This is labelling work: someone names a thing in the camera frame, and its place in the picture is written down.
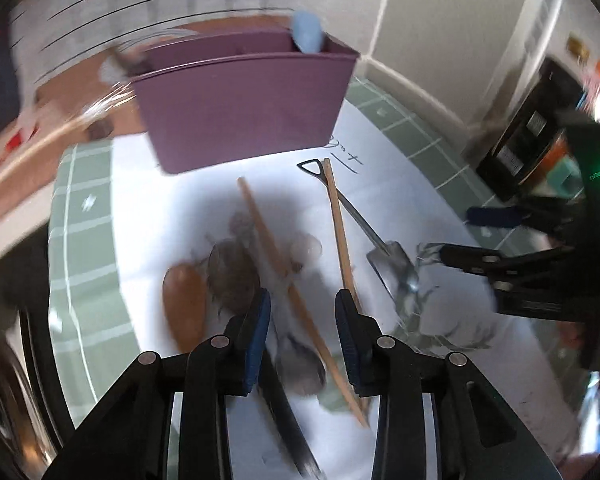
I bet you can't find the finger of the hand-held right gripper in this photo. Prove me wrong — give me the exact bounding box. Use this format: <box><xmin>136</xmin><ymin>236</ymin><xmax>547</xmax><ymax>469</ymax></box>
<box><xmin>439</xmin><ymin>244</ymin><xmax>573</xmax><ymax>286</ymax></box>
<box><xmin>466</xmin><ymin>206</ymin><xmax>556</xmax><ymax>233</ymax></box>

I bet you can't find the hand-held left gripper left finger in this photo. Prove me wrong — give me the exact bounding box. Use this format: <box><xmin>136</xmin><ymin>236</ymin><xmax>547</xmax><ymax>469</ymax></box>
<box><xmin>42</xmin><ymin>288</ymin><xmax>272</xmax><ymax>480</ymax></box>

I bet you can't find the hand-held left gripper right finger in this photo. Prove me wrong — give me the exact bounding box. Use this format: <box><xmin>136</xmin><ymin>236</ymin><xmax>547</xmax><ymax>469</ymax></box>
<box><xmin>335</xmin><ymin>290</ymin><xmax>563</xmax><ymax>480</ymax></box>

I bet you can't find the round metal spoon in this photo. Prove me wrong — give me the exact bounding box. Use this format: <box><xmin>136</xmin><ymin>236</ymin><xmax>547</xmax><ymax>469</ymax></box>
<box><xmin>275</xmin><ymin>332</ymin><xmax>328</xmax><ymax>396</ymax></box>

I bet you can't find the black-handled utensil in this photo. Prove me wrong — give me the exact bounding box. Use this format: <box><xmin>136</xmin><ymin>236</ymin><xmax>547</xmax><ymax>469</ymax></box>
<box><xmin>207</xmin><ymin>240</ymin><xmax>326</xmax><ymax>478</ymax></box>

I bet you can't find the brown wooden spoon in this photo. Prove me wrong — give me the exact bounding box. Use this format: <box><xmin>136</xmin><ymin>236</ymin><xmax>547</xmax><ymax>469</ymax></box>
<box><xmin>161</xmin><ymin>261</ymin><xmax>211</xmax><ymax>356</ymax></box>

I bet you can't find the small white spoon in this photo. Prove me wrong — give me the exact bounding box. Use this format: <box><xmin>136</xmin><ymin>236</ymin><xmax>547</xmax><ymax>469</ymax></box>
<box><xmin>290</xmin><ymin>235</ymin><xmax>323</xmax><ymax>267</ymax></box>

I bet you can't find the wooden chopstick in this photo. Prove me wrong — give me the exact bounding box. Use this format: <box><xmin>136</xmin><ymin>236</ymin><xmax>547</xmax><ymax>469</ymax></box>
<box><xmin>323</xmin><ymin>157</ymin><xmax>363</xmax><ymax>313</ymax></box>
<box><xmin>236</xmin><ymin>176</ymin><xmax>371</xmax><ymax>429</ymax></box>

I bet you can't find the purple utensil holder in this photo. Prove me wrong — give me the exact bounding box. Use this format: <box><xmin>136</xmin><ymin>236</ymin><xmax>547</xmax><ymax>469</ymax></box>
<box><xmin>130</xmin><ymin>29</ymin><xmax>361</xmax><ymax>175</ymax></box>

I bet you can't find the shovel-shaped metal spoon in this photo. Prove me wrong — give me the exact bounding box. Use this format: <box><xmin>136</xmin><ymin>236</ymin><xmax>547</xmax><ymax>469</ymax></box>
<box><xmin>296</xmin><ymin>158</ymin><xmax>421</xmax><ymax>306</ymax></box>

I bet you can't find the black box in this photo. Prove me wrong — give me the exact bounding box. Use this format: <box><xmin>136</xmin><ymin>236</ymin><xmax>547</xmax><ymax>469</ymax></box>
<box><xmin>475</xmin><ymin>57</ymin><xmax>588</xmax><ymax>203</ymax></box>

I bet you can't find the white paper sheet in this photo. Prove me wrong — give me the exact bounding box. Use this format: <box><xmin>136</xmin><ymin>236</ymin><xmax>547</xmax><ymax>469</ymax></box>
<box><xmin>110</xmin><ymin>100</ymin><xmax>581</xmax><ymax>480</ymax></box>

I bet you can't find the green checkered mat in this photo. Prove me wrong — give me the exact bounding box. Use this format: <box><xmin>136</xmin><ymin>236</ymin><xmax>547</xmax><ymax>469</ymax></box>
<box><xmin>47</xmin><ymin>77</ymin><xmax>581</xmax><ymax>411</ymax></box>

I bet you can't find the printed backsplash sticker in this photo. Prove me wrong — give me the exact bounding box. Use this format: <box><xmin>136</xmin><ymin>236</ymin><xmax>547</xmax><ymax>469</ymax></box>
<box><xmin>0</xmin><ymin>0</ymin><xmax>301</xmax><ymax>201</ymax></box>

